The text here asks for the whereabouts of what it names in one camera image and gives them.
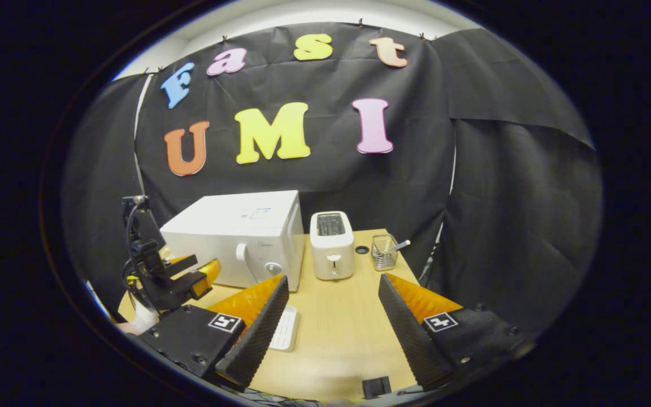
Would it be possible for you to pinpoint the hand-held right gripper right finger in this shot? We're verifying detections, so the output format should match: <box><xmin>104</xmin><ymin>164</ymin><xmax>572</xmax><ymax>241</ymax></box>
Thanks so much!
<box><xmin>378</xmin><ymin>273</ymin><xmax>535</xmax><ymax>392</ymax></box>

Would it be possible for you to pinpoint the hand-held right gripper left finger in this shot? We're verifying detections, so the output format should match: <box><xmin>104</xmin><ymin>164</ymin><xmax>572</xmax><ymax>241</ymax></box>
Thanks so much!
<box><xmin>138</xmin><ymin>275</ymin><xmax>290</xmax><ymax>392</ymax></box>

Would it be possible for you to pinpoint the white microwave oven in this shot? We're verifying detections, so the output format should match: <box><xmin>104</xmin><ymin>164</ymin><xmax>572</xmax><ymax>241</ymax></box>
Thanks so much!
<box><xmin>159</xmin><ymin>190</ymin><xmax>305</xmax><ymax>293</ymax></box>

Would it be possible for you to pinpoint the white plastic tray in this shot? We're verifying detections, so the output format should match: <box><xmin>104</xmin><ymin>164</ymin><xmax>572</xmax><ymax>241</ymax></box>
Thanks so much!
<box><xmin>268</xmin><ymin>305</ymin><xmax>299</xmax><ymax>352</ymax></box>

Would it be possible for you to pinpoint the small black block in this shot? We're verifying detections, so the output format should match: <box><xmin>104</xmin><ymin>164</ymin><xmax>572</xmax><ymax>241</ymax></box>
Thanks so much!
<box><xmin>362</xmin><ymin>376</ymin><xmax>393</xmax><ymax>400</ymax></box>

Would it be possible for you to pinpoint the white toaster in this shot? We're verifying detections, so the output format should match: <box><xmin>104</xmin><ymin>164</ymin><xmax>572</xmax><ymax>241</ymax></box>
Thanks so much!
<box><xmin>310</xmin><ymin>211</ymin><xmax>355</xmax><ymax>281</ymax></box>

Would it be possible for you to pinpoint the black backdrop cloth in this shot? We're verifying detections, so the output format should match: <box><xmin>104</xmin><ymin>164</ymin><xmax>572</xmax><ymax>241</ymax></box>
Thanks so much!
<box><xmin>60</xmin><ymin>23</ymin><xmax>603</xmax><ymax>340</ymax></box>

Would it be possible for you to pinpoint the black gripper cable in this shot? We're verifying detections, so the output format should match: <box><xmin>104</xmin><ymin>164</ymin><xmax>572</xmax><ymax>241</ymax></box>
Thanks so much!
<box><xmin>123</xmin><ymin>218</ymin><xmax>137</xmax><ymax>283</ymax></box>

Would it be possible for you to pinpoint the metal wire cutlery holder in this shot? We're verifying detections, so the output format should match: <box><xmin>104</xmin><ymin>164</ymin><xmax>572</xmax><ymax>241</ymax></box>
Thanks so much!
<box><xmin>371</xmin><ymin>234</ymin><xmax>398</xmax><ymax>271</ymax></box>

